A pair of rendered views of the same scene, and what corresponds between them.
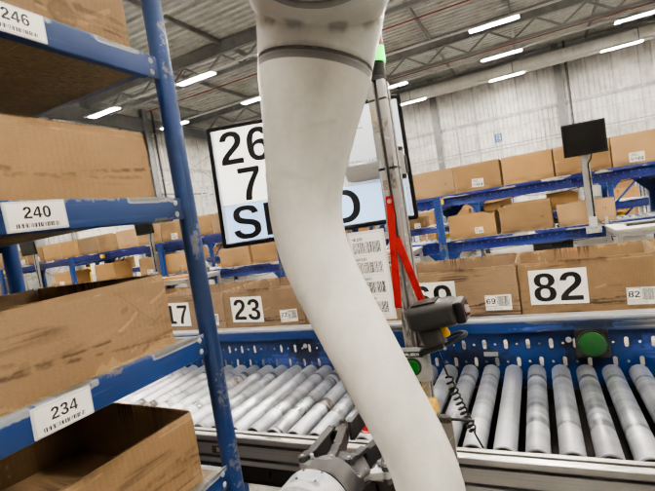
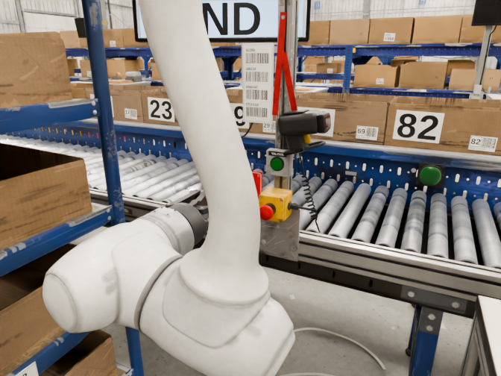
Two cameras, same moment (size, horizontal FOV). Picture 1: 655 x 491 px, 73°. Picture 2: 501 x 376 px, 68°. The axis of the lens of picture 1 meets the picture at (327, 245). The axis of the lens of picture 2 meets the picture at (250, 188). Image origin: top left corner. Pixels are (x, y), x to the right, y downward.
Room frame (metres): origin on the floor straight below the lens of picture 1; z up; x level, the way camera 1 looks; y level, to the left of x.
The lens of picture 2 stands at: (-0.03, -0.07, 1.21)
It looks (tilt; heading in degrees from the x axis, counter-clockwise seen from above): 19 degrees down; 0
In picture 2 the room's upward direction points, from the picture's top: straight up
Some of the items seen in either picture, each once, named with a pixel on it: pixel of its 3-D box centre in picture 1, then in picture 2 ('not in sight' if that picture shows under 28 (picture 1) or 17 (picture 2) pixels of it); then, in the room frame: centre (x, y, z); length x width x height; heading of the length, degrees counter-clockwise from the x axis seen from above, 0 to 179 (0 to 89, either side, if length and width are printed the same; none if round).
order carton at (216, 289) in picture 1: (211, 305); (132, 103); (2.12, 0.60, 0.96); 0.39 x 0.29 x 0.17; 64
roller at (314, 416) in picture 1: (331, 399); not in sight; (1.35, 0.06, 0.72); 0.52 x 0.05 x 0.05; 154
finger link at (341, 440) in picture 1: (339, 449); (199, 205); (0.62, 0.03, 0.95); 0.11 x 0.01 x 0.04; 170
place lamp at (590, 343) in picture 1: (592, 344); (430, 175); (1.25, -0.71, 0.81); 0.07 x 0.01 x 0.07; 64
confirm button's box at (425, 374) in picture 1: (413, 364); (279, 163); (0.92, -0.14, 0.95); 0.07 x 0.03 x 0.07; 64
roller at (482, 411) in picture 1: (483, 405); (332, 207); (1.16, -0.35, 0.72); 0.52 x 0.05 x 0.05; 154
